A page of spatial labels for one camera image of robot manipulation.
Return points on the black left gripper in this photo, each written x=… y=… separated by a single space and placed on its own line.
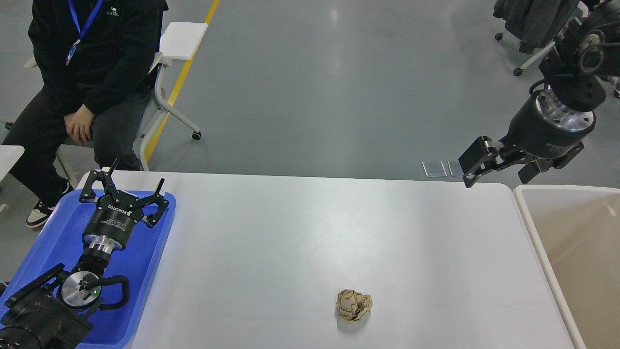
x=117 y=213

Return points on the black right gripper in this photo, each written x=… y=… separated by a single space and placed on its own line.
x=544 y=128

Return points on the brown paper ball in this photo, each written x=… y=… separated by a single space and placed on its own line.
x=352 y=306

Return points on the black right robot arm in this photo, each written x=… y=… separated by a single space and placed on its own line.
x=588 y=49

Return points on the seated person's hand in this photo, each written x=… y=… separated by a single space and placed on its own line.
x=79 y=125

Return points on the right metal floor plate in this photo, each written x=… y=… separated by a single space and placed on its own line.
x=455 y=168

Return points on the metal floor plate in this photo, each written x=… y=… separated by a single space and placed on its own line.
x=434 y=169
x=455 y=168

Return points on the blue plastic tray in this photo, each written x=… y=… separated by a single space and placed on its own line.
x=92 y=271

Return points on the left metal floor plate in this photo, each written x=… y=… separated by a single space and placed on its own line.
x=434 y=169

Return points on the beige plastic bin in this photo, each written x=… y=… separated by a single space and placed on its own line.
x=575 y=231

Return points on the white side table corner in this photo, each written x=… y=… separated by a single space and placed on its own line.
x=9 y=155

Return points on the white chair with grey coat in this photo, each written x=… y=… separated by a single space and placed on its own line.
x=536 y=23

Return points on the seated person in black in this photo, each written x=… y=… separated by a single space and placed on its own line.
x=96 y=53

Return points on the white chair with tablet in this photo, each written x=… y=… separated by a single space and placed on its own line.
x=180 y=41

